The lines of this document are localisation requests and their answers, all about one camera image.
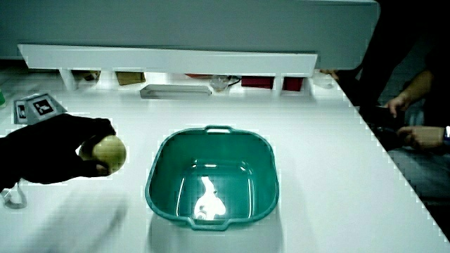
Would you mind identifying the yellow-green pear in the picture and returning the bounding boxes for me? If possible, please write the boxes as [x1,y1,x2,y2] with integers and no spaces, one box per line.
[78,134,127,175]

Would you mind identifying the white partition board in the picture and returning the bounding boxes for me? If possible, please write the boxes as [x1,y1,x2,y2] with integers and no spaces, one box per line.
[0,0,381,70]

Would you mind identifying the white desk shelf riser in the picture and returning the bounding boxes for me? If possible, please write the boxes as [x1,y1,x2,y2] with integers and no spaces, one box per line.
[17,44,319,96]

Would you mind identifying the white desk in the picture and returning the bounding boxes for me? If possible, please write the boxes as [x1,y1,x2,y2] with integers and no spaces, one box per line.
[0,68,450,253]

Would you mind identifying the person's left hand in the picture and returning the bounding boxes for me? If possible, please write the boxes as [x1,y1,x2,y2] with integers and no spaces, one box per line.
[13,91,117,186]

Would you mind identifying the large dark red box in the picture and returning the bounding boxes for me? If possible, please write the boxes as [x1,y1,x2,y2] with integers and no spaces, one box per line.
[240,76,276,90]

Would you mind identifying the green plastic basin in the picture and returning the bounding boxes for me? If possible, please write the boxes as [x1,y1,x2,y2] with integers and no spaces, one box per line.
[145,124,281,232]

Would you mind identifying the small dark red box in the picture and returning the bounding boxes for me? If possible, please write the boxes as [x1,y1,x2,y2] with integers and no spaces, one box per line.
[282,77,304,93]

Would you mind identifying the white shallow tray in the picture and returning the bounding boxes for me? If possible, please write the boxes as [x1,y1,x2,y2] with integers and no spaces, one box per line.
[139,84,214,100]

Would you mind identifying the grey cable loop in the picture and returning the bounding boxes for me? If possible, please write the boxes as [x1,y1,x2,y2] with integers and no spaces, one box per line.
[0,182,28,210]

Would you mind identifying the brown cardboard box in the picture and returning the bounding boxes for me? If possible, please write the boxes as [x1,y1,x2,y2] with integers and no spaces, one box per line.
[115,71,147,86]

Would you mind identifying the clear plastic cup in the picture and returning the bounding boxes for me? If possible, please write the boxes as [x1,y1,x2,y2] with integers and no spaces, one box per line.
[210,74,231,93]

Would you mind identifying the person's left forearm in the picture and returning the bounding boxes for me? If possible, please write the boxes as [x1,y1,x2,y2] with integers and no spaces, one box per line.
[0,135,18,193]

